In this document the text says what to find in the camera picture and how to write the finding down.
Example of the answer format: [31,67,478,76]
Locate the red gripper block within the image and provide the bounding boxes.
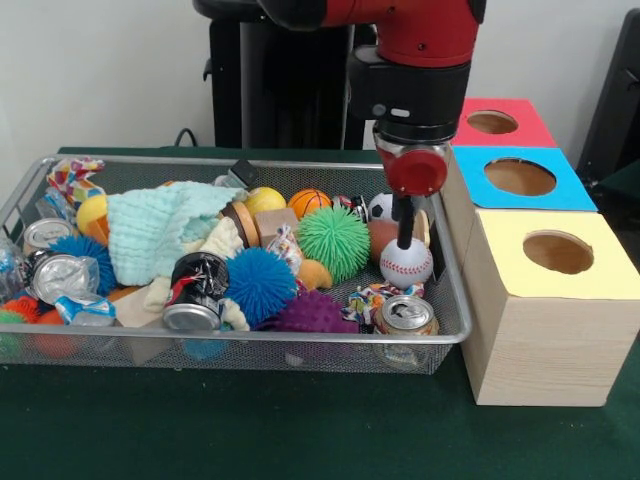
[374,132,450,250]

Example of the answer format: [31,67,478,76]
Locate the silver mesh bin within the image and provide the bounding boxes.
[0,154,474,376]

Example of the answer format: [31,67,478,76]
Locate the wooden box with three holes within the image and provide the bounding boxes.
[438,97,640,407]

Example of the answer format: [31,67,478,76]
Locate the cream knit cloth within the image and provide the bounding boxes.
[142,217,251,332]

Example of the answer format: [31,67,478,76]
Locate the purple spiky ball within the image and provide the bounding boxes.
[259,289,361,335]

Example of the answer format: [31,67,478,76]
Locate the black stand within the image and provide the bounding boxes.
[574,8,640,191]

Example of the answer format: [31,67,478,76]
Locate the small soccer ball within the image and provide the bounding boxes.
[368,192,397,224]

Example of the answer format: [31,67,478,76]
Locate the small orange basketball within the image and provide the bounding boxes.
[287,188,334,221]

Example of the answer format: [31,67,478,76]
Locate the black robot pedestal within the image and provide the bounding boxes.
[192,0,381,150]

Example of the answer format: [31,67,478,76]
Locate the silver drink can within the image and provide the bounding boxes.
[372,294,441,369]

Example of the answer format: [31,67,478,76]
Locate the white baseball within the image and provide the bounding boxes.
[378,237,434,290]

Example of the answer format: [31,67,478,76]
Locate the small dark green tablecloth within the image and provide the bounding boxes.
[597,159,640,201]

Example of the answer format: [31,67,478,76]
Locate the green spiky ball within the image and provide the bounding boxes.
[298,206,372,284]

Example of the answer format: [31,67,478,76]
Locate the yellow ball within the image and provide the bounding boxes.
[75,193,110,234]

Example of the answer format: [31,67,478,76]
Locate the blue spiky ball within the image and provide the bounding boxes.
[224,247,299,329]

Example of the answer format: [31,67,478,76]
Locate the large dark green tablecloth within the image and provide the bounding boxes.
[0,146,640,480]

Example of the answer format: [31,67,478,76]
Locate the mint knit cloth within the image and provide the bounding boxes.
[106,180,249,284]

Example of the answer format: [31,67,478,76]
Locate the tan plush animal toy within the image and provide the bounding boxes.
[298,258,334,291]

